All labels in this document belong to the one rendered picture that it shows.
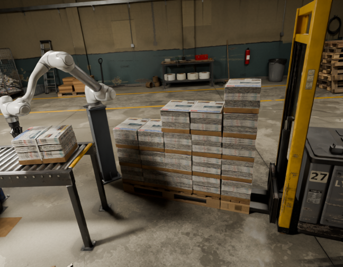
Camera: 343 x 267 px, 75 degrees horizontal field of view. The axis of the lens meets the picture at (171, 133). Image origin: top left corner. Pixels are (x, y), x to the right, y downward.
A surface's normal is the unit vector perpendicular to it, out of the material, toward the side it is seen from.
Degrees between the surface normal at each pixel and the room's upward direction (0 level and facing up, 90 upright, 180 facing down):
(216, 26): 90
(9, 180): 90
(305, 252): 0
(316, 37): 90
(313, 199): 90
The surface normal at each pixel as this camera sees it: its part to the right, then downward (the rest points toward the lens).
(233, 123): -0.33, 0.39
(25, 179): -0.04, 0.39
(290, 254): -0.06, -0.92
